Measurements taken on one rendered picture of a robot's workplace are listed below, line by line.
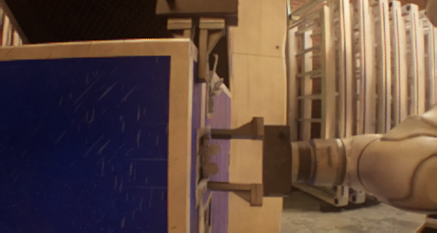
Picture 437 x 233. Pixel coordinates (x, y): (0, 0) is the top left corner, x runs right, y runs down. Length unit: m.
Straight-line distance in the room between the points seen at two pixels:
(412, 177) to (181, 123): 0.30
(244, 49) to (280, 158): 1.30
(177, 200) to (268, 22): 1.60
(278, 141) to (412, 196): 0.26
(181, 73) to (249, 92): 1.40
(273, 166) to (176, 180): 0.21
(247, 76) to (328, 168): 1.29
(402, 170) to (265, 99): 1.46
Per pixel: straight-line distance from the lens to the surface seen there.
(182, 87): 0.39
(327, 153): 0.56
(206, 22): 0.48
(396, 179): 0.42
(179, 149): 0.39
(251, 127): 0.59
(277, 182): 0.55
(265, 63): 1.84
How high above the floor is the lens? 0.86
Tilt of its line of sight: 1 degrees up
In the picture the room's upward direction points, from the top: 1 degrees clockwise
